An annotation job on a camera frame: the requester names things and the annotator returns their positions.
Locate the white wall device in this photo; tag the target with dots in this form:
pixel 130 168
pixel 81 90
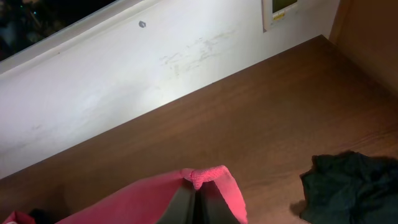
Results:
pixel 274 11

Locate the crumpled dark green shirt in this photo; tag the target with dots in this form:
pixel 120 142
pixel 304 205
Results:
pixel 350 188

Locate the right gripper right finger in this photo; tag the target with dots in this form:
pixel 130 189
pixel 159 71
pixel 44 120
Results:
pixel 211 207

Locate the orange t-shirt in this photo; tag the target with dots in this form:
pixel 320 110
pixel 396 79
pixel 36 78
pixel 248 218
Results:
pixel 145 200

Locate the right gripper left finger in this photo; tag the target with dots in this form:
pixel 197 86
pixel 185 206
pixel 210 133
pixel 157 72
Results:
pixel 181 207

